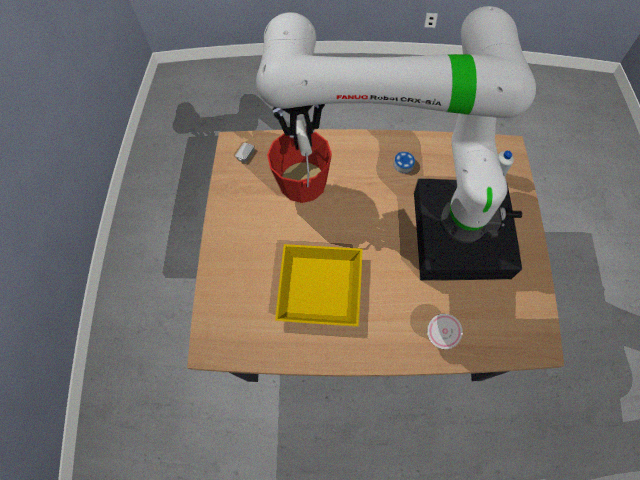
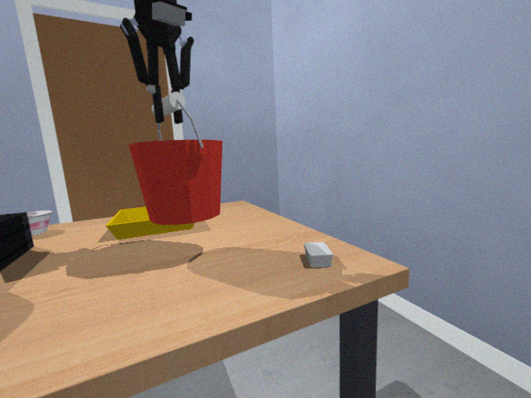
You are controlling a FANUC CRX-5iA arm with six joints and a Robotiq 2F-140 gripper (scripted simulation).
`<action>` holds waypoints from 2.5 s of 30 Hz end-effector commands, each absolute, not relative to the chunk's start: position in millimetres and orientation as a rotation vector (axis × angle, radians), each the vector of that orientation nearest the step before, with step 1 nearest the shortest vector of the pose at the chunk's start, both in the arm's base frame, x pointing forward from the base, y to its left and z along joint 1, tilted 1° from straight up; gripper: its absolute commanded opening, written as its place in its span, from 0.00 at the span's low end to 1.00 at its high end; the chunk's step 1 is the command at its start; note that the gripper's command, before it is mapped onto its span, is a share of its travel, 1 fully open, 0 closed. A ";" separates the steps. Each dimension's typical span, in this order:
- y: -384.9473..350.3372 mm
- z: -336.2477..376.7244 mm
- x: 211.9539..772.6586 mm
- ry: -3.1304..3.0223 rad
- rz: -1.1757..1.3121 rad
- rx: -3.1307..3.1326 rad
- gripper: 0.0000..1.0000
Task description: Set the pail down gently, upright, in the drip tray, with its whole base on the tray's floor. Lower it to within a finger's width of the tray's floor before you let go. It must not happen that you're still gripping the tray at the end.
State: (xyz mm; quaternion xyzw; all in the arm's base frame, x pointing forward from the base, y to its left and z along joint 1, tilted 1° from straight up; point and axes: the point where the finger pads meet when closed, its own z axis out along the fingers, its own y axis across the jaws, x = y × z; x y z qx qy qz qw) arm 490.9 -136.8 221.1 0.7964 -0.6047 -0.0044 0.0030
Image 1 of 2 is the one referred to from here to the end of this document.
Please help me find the yellow square tray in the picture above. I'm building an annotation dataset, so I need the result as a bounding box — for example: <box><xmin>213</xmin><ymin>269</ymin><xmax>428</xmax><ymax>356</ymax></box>
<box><xmin>275</xmin><ymin>244</ymin><xmax>362</xmax><ymax>326</ymax></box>

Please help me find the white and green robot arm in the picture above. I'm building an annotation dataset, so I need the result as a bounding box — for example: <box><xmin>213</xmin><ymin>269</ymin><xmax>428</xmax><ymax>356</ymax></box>
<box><xmin>256</xmin><ymin>6</ymin><xmax>536</xmax><ymax>243</ymax></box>

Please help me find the red bucket with grey wire handle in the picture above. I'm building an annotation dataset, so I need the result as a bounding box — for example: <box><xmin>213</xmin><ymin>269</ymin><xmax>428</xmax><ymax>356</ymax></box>
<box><xmin>267</xmin><ymin>120</ymin><xmax>332</xmax><ymax>203</ymax></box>

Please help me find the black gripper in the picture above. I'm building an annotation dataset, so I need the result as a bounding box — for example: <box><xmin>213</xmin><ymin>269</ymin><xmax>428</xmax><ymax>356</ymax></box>
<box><xmin>272</xmin><ymin>104</ymin><xmax>325</xmax><ymax>150</ymax></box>

